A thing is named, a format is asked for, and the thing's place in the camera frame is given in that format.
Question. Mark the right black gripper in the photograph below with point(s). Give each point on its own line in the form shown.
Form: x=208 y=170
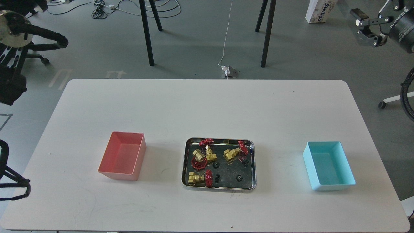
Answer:
x=374 y=31

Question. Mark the brass valve red handle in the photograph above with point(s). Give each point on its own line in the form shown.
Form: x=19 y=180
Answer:
x=199 y=160
x=195 y=178
x=239 y=152
x=210 y=156

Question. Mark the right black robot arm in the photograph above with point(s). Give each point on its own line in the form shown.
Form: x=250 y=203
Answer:
x=395 y=20

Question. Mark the white cardboard box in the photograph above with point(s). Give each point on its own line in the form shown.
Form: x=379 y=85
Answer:
x=319 y=10

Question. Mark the blue plastic box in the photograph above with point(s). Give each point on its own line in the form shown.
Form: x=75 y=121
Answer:
x=327 y=166

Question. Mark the small black gear right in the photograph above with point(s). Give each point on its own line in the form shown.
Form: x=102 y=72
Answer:
x=239 y=178

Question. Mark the small black gear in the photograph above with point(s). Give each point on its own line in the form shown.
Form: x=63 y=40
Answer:
x=215 y=165
x=239 y=178

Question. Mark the small black gear centre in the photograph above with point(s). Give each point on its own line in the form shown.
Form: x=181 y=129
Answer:
x=215 y=165

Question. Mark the black gear front centre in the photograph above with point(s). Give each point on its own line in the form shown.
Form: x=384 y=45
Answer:
x=217 y=179

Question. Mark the pink plastic box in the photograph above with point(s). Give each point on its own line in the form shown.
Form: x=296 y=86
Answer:
x=123 y=156

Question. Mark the white chair base caster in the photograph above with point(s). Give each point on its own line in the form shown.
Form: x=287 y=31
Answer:
x=383 y=103

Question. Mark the black table leg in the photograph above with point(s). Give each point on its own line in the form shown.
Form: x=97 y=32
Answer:
x=261 y=15
x=146 y=32
x=269 y=25
x=155 y=15

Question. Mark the black table leg rear right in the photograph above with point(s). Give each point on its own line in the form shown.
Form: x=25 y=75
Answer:
x=261 y=15

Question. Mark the white power adapter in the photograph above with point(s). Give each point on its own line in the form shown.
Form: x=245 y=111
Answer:
x=228 y=72

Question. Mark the steel metal tray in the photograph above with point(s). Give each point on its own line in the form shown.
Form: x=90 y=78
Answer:
x=227 y=170

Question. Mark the black table leg rear left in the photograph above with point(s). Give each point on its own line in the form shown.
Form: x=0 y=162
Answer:
x=155 y=15

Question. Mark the black office chair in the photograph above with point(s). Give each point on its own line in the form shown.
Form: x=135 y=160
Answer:
x=14 y=58

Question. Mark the brass valve upright red handle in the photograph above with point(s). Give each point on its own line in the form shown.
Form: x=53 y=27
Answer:
x=210 y=156

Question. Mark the brass valve front red handle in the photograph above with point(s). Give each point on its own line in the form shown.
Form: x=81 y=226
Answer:
x=195 y=178

